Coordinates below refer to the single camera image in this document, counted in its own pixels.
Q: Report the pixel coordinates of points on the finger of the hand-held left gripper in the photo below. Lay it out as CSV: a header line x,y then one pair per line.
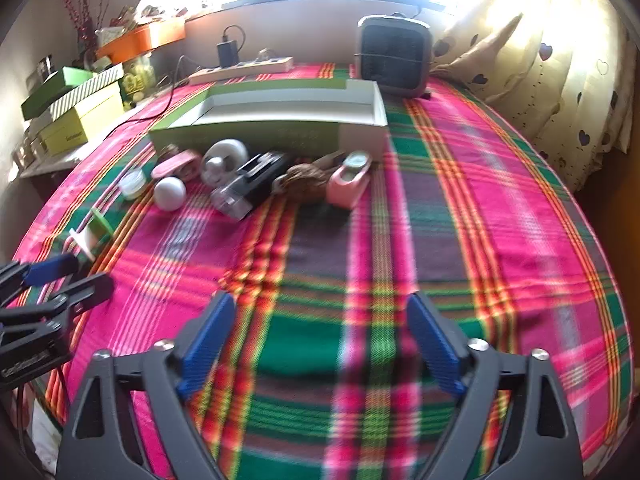
x,y
50,269
90,291

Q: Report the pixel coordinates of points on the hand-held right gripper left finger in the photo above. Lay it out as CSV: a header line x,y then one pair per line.
x,y
207,345

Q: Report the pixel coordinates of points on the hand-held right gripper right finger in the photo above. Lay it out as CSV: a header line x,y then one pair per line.
x,y
432,345

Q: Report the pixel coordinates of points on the green mushroom-shaped knob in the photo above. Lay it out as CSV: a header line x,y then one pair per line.
x,y
102,225

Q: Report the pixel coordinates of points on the small clear round jar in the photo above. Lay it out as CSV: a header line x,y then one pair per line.
x,y
132,184

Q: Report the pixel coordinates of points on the white egg-shaped ball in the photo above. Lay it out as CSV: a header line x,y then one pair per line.
x,y
170,192

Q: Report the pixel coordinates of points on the black handheld device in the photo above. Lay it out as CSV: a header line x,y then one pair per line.
x,y
260,175

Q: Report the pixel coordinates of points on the white panda face toy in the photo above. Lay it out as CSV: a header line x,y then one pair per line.
x,y
227,152

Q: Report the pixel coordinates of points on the green white cardboard box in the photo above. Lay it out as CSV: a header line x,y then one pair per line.
x,y
280,105

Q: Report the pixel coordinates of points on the plaid pink green blanket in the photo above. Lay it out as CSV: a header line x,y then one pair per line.
x,y
350,260

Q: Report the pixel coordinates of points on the yellow cardboard box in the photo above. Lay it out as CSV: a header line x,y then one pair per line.
x,y
85,122

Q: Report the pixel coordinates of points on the clear container green print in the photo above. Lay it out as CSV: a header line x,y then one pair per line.
x,y
135,80

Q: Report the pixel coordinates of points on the white cup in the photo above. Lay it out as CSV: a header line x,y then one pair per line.
x,y
107,34

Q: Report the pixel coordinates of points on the red flower branches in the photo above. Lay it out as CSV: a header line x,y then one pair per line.
x,y
89,30

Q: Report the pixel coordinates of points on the orange storage box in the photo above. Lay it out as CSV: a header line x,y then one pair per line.
x,y
145,40

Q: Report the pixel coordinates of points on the beige power strip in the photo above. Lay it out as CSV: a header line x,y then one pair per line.
x,y
250,67

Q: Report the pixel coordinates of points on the black charger adapter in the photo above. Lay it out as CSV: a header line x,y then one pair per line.
x,y
227,52

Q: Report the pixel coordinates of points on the white crumpled bag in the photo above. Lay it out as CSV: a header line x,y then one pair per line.
x,y
150,2

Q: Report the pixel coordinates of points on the grey desktop fan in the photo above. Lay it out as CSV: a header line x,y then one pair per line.
x,y
395,55

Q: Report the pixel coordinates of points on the white plug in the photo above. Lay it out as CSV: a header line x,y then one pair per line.
x,y
267,54

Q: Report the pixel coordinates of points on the cream heart print curtain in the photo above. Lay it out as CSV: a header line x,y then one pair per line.
x,y
575,85

